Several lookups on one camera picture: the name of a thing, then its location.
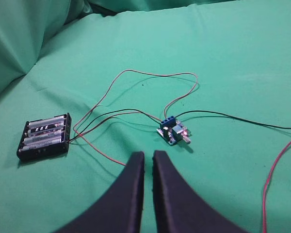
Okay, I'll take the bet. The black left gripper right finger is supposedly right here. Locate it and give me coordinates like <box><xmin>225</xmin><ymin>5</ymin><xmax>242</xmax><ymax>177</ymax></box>
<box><xmin>153</xmin><ymin>150</ymin><xmax>245</xmax><ymax>233</ymax></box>

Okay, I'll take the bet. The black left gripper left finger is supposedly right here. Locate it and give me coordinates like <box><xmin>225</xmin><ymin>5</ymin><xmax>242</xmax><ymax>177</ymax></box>
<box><xmin>56</xmin><ymin>151</ymin><xmax>145</xmax><ymax>233</ymax></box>

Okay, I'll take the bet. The blue motor controller board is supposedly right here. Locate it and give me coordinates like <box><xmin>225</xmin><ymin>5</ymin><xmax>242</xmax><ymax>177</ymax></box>
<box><xmin>156</xmin><ymin>116</ymin><xmax>191</xmax><ymax>146</ymax></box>

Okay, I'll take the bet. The silver AA battery bottom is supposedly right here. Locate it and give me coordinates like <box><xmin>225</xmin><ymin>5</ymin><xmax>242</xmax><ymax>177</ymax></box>
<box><xmin>18</xmin><ymin>139</ymin><xmax>61</xmax><ymax>152</ymax></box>

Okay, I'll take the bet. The black battery holder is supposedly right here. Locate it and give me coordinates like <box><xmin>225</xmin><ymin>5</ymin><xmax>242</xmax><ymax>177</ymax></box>
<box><xmin>16</xmin><ymin>113</ymin><xmax>72</xmax><ymax>162</ymax></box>

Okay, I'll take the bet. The black silver AA battery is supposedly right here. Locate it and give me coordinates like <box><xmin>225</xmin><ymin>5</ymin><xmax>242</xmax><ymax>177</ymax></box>
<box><xmin>27</xmin><ymin>124</ymin><xmax>63</xmax><ymax>137</ymax></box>

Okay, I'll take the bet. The silver AA battery top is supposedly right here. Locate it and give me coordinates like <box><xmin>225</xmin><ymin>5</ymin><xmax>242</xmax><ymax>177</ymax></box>
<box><xmin>28</xmin><ymin>115</ymin><xmax>65</xmax><ymax>129</ymax></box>

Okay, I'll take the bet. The green cloth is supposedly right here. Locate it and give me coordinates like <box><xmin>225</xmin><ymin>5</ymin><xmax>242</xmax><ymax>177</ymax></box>
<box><xmin>0</xmin><ymin>0</ymin><xmax>291</xmax><ymax>233</ymax></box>

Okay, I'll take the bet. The black wire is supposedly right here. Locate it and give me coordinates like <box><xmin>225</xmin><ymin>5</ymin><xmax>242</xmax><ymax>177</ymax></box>
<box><xmin>68</xmin><ymin>109</ymin><xmax>291</xmax><ymax>142</ymax></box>

